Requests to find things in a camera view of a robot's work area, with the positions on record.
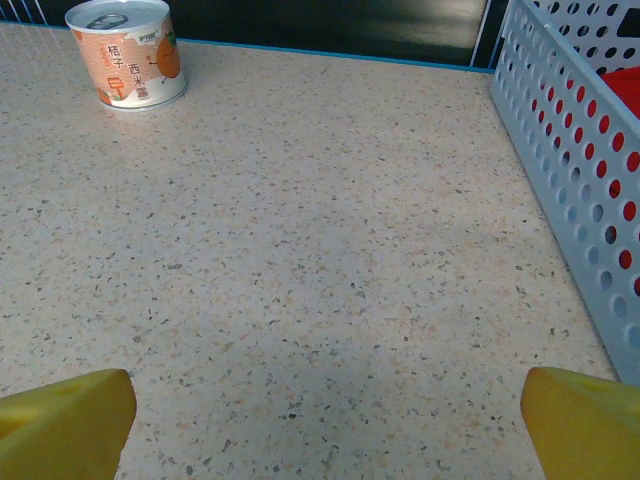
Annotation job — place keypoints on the orange print tin can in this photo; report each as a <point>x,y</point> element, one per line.
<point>130,60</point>

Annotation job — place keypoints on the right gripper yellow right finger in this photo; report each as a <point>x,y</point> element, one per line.
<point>590,435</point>

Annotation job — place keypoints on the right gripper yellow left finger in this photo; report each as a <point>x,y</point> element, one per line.
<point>60,430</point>

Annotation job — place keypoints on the red t-shirt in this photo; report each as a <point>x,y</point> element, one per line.
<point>625,87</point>

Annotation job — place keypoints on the grey perforated plastic basket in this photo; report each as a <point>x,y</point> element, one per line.
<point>530,90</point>

